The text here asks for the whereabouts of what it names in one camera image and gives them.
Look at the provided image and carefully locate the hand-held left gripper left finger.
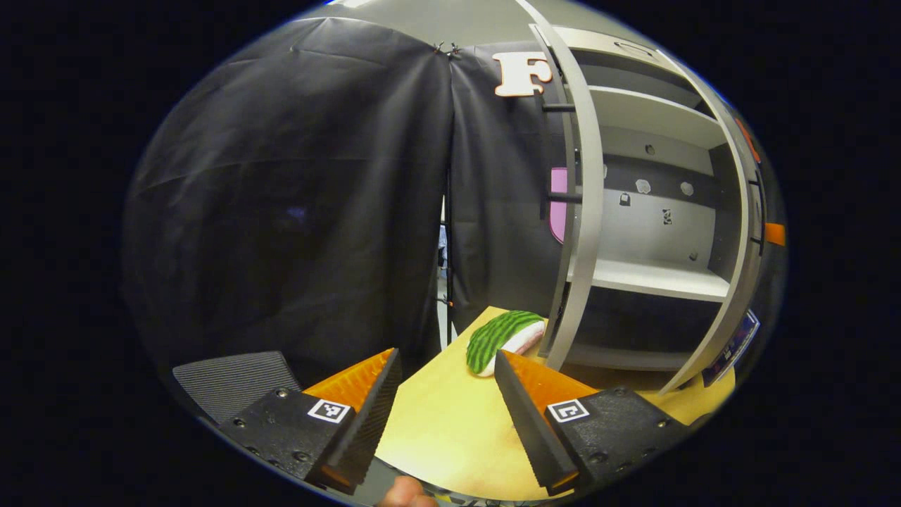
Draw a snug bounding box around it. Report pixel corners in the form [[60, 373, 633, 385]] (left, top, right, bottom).
[[217, 347, 403, 495]]

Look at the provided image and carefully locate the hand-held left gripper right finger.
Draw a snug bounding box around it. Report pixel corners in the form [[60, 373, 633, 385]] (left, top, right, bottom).
[[493, 350, 691, 497]]

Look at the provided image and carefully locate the grey and white cabinet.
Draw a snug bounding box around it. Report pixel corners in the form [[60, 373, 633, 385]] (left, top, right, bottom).
[[528, 25, 768, 395]]

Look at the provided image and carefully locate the white cabinet drawer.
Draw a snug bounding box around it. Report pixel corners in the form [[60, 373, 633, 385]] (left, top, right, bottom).
[[531, 25, 698, 89]]

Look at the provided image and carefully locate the watermelon slice toy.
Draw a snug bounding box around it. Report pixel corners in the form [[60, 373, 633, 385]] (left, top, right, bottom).
[[466, 310, 547, 377]]

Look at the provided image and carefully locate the colourful printed card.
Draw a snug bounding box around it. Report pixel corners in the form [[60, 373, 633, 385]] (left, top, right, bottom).
[[702, 310, 761, 388]]

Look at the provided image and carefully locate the black backdrop stand pole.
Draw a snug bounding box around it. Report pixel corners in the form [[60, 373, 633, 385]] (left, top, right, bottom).
[[440, 162, 455, 346]]

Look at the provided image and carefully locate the black door handle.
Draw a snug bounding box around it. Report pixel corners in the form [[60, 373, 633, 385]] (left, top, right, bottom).
[[539, 92, 585, 220]]

